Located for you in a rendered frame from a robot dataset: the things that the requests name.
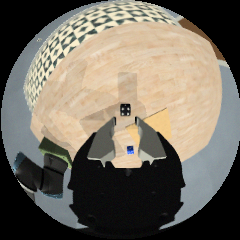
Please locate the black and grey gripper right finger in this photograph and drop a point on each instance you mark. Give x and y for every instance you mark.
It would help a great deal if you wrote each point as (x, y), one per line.
(156, 149)

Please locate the black die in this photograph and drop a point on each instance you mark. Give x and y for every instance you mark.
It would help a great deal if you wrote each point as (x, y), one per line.
(125, 110)

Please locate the tan square mat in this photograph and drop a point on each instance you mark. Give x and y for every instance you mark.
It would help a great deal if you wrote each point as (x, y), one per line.
(159, 121)

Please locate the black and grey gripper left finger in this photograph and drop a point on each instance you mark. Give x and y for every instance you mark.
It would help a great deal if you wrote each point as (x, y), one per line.
(97, 149)

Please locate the blue die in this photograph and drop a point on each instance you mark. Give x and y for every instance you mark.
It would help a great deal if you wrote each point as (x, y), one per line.
(130, 150)

